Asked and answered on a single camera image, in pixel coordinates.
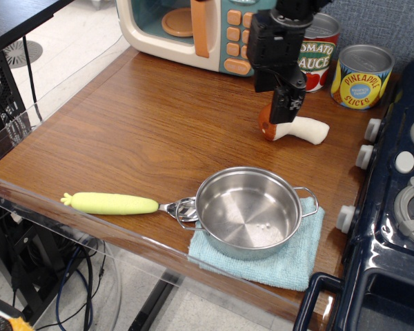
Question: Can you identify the white stove knob upper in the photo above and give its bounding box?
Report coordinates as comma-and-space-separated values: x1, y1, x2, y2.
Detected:
364, 118, 382, 142

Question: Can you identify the stainless steel pot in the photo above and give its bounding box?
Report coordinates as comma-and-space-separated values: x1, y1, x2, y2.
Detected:
175, 166, 319, 260

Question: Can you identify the pineapple slices can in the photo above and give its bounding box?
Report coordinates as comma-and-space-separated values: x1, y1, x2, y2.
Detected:
331, 44, 395, 110

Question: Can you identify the spoon with yellow handle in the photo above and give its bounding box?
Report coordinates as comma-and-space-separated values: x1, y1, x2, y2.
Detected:
60, 192, 198, 222

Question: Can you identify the tomato sauce can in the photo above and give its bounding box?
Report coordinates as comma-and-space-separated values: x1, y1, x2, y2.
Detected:
298, 13, 341, 92

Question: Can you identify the dark blue toy stove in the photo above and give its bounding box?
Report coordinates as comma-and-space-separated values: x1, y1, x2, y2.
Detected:
294, 61, 414, 330

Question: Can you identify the white stove knob lower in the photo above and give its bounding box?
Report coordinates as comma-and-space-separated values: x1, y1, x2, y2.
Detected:
336, 205, 355, 234

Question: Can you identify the black side table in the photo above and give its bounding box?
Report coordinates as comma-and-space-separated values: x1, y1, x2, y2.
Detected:
0, 0, 75, 59

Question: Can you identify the white stove knob middle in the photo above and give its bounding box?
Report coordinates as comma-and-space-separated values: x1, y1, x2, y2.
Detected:
355, 145, 374, 170

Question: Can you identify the blue cable under table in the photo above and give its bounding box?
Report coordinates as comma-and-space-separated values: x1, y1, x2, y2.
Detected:
55, 245, 94, 331

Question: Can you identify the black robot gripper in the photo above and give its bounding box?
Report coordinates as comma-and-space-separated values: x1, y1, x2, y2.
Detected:
247, 10, 313, 123

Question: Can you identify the white stove knob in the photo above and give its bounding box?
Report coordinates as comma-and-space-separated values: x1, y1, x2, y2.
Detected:
336, 205, 355, 234
355, 145, 374, 170
364, 118, 382, 142

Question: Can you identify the light blue cloth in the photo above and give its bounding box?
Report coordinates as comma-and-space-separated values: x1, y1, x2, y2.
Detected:
188, 208, 325, 292

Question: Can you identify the toy microwave teal cream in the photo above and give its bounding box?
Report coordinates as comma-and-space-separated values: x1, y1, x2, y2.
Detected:
116, 0, 276, 77

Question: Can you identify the plush brown white mushroom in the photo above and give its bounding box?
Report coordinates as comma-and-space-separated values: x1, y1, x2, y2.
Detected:
258, 106, 330, 145

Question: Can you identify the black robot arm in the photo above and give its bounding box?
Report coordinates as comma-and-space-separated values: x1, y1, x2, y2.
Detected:
246, 1, 328, 124

